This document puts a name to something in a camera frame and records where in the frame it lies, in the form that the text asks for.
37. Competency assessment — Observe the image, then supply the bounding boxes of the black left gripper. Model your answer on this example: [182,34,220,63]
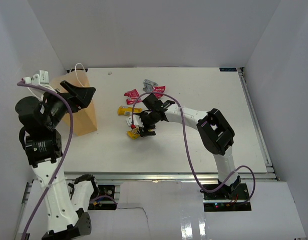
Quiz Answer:
[41,79,95,128]

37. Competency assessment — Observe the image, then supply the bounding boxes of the yellow M&M's peanut packet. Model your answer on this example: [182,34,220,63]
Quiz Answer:
[127,125,142,140]

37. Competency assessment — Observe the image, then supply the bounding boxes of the brown paper bag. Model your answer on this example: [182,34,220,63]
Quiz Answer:
[50,62,97,136]

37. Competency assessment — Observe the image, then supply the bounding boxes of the yellow snack bar wrapper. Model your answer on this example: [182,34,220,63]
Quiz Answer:
[117,106,142,116]

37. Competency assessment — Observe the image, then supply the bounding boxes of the red snack packet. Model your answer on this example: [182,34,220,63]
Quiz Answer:
[152,86,166,99]
[124,89,142,105]

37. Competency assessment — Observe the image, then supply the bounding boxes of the silver snack packet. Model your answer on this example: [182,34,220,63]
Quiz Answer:
[143,79,158,93]

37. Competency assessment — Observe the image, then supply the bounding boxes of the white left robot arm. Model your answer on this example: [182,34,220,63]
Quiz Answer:
[15,80,99,240]

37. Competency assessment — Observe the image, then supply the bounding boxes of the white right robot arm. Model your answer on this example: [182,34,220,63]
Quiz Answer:
[127,92,241,200]

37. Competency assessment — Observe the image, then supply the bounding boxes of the blue label sticker right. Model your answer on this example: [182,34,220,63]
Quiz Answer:
[219,67,237,72]

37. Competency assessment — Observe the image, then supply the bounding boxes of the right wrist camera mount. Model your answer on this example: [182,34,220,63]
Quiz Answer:
[126,115,141,127]

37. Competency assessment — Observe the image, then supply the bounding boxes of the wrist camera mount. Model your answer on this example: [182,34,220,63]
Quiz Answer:
[22,70,49,86]
[126,115,141,127]

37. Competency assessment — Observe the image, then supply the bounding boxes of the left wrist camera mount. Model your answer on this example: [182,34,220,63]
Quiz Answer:
[22,70,49,86]

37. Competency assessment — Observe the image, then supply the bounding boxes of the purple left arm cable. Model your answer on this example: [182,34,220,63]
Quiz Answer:
[17,79,118,240]

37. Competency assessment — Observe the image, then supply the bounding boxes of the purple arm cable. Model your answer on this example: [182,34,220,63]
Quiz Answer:
[17,79,118,240]
[130,92,256,206]

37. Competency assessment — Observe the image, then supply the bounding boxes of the aluminium front rail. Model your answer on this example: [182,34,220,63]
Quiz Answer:
[65,172,276,182]

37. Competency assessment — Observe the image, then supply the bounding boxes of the aluminium rail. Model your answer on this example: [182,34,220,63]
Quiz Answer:
[65,172,276,182]
[237,67,279,181]
[14,180,34,240]

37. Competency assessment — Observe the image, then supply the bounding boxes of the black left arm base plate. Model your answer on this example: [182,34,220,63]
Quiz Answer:
[98,184,115,201]

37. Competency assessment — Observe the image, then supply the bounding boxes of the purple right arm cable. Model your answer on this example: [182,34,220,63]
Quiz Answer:
[130,92,256,206]

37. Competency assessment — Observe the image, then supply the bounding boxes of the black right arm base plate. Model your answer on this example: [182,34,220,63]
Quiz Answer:
[201,183,249,201]

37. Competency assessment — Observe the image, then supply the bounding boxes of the aluminium right side rail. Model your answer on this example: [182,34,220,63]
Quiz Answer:
[237,67,279,181]

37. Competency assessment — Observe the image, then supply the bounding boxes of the aluminium left side rail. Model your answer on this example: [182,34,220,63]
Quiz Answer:
[14,180,34,240]

